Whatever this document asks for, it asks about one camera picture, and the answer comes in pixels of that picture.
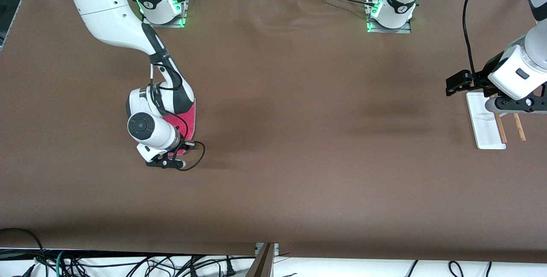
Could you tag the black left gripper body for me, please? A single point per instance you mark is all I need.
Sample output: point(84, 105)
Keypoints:
point(479, 78)

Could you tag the pink towel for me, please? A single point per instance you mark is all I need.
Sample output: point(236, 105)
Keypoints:
point(186, 121)

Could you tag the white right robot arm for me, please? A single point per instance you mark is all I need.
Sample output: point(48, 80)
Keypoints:
point(102, 7)

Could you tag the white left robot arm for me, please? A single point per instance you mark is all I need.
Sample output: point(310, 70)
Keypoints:
point(517, 72)

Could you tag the white rack base tray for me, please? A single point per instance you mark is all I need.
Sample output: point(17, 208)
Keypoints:
point(485, 127)

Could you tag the brown table cover sheet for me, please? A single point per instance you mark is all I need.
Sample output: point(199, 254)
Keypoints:
point(273, 183)

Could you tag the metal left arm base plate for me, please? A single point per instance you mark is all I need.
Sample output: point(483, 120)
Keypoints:
point(404, 30)

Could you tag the small metal bracket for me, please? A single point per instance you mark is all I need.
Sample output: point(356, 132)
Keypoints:
point(275, 249)

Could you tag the brown wooden post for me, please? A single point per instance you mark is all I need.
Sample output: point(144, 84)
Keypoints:
point(260, 264)

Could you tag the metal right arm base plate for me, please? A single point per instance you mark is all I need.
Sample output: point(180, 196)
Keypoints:
point(181, 7)

